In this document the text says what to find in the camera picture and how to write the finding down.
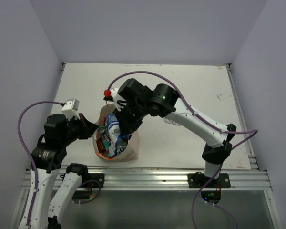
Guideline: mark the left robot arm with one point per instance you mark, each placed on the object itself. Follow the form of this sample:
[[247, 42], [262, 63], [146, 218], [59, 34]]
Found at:
[[43, 209]]

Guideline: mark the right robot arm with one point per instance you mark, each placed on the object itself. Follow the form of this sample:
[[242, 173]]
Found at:
[[135, 101]]

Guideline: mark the aluminium mounting rail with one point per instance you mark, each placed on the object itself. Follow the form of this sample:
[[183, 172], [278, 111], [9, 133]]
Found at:
[[166, 179]]

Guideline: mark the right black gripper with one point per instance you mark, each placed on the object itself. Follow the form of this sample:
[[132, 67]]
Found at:
[[127, 126]]

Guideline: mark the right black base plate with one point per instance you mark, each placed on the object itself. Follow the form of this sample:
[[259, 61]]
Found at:
[[198, 179]]

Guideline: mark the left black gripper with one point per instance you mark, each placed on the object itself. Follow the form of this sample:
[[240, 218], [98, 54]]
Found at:
[[88, 127]]

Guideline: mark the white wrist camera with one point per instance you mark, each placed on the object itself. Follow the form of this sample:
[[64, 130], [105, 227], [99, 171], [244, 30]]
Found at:
[[70, 109], [113, 100]]

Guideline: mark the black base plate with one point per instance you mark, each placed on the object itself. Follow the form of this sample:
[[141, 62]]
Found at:
[[95, 179], [198, 179]]

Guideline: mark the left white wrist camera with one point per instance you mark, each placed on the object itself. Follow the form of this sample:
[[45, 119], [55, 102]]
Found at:
[[70, 109]]

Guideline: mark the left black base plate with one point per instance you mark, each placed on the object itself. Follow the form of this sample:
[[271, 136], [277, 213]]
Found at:
[[95, 179]]

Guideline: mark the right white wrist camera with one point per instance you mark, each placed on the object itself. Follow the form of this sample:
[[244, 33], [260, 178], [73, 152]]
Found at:
[[113, 100]]

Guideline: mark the green Fox's candy bag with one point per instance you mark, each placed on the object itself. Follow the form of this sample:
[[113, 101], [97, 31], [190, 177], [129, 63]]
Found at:
[[105, 143]]

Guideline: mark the orange Doritos chip bag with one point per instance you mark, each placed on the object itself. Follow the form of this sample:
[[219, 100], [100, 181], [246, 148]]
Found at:
[[101, 148]]

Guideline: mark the small silver snack packet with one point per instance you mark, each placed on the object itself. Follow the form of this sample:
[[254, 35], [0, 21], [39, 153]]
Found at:
[[171, 122]]

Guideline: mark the blue snack packet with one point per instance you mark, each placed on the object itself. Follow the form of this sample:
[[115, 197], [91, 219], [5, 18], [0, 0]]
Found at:
[[117, 142]]

